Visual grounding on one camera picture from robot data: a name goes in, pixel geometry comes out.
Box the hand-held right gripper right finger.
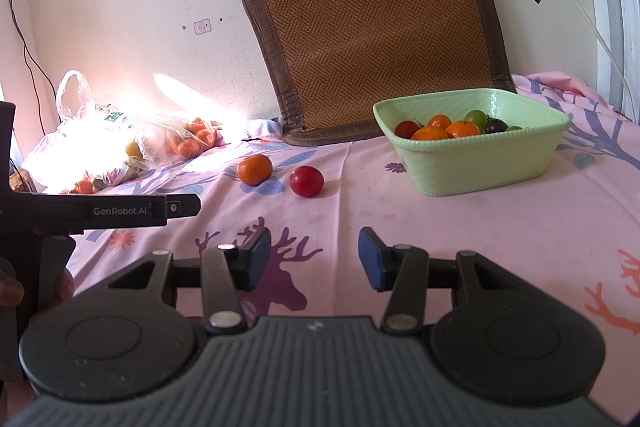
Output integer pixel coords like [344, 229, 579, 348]
[358, 227, 526, 335]

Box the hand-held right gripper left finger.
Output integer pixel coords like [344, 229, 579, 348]
[107, 227, 272, 335]

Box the light green plastic basin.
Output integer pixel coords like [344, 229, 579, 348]
[372, 88, 572, 198]

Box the person's left hand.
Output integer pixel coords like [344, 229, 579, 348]
[0, 269, 26, 308]

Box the white plastic bag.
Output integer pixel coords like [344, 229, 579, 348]
[21, 69, 146, 195]

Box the pink printed bed sheet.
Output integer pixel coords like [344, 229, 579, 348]
[0, 72, 640, 427]

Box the clear plastic bag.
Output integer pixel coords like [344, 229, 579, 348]
[125, 113, 221, 170]

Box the pile of bagged mandarins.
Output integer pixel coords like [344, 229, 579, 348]
[165, 117, 218, 158]

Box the brown woven seat mat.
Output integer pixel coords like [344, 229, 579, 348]
[240, 0, 516, 146]

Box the black wall cable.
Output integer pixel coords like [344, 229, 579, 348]
[0, 0, 58, 132]

